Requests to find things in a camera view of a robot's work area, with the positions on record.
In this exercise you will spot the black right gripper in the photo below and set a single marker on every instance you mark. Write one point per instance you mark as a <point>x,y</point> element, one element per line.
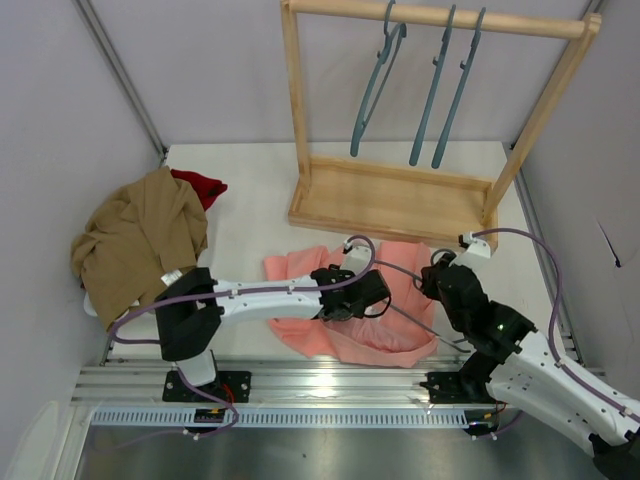
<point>432,278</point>

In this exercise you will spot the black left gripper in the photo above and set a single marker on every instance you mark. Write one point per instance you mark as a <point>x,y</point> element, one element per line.
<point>345,307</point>

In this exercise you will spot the pink skirt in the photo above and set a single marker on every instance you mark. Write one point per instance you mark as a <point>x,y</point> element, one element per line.
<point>348,342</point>

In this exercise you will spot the teal hanger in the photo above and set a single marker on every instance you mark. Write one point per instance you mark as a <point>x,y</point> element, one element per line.
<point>457,90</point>
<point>385,59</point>
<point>430,90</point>
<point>406,328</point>

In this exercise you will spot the tan garment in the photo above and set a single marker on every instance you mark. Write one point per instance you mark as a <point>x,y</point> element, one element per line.
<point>142,232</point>

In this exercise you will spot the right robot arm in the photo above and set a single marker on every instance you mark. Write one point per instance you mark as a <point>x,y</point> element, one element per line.
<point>512,363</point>

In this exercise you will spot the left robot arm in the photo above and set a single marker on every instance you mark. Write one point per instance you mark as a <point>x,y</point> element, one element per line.
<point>191,311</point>

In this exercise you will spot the wooden hanger rack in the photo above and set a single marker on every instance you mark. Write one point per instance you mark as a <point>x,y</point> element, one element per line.
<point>344,195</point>

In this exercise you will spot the red garment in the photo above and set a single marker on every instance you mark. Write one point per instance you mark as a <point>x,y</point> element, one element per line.
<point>207,189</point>

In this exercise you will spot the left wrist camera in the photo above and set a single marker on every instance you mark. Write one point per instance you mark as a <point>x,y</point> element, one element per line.
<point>357,256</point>

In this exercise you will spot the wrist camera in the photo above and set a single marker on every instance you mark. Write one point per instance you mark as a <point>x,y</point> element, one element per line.
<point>357,256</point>
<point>476,252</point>

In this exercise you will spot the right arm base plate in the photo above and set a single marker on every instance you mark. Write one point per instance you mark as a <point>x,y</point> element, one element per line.
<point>449,388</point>

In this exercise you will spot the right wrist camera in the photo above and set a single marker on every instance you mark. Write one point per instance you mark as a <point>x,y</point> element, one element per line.
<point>476,252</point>

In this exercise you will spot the aluminium table rail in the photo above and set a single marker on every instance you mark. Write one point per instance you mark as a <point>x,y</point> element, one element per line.
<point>274,382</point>

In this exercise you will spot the slotted cable duct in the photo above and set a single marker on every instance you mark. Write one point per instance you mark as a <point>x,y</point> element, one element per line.
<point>282,418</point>

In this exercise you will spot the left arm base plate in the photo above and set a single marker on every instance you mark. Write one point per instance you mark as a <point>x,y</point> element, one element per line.
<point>232,386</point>

